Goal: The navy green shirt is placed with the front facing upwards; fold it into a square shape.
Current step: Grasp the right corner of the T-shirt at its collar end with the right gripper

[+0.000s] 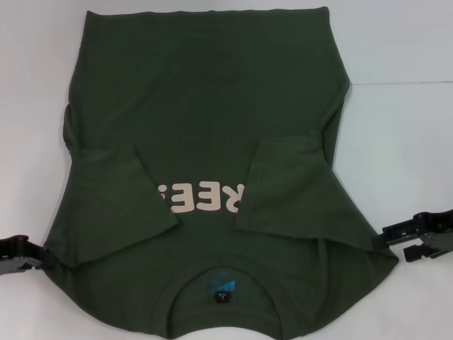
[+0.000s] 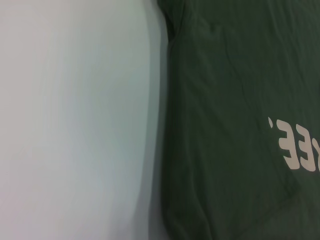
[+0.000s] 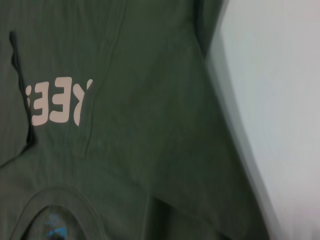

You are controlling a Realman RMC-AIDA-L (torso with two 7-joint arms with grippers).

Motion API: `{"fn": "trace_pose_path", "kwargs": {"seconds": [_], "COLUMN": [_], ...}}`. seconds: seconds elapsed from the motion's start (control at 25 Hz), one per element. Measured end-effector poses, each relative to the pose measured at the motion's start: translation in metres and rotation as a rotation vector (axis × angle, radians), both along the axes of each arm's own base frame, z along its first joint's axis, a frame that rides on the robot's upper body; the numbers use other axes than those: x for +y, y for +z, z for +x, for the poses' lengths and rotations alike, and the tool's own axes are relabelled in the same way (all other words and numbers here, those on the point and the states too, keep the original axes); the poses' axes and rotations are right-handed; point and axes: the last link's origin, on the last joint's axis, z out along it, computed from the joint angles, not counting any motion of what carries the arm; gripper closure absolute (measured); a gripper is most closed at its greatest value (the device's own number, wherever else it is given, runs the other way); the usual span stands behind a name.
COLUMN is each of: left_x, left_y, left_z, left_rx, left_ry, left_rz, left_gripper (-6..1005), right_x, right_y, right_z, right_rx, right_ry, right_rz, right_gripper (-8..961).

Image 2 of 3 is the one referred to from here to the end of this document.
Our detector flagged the dark green FREE! t-shirt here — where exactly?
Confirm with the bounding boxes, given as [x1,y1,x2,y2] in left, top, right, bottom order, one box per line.
[156,0,320,240]

